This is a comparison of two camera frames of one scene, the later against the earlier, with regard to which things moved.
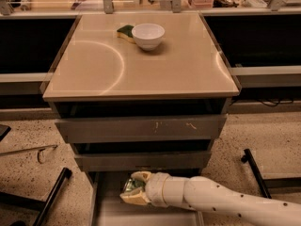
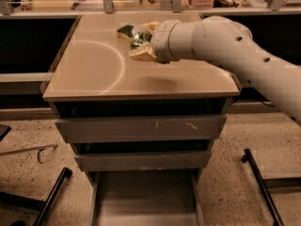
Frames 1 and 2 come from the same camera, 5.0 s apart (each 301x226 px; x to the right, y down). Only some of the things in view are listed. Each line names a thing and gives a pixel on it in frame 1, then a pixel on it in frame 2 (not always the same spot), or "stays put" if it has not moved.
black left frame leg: [34, 203] stays put
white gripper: [154, 187] -> [160, 41]
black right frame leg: [266, 184] stays put
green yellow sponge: [126, 32] stays put
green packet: [132, 184] -> [140, 38]
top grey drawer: [142, 129] stays put
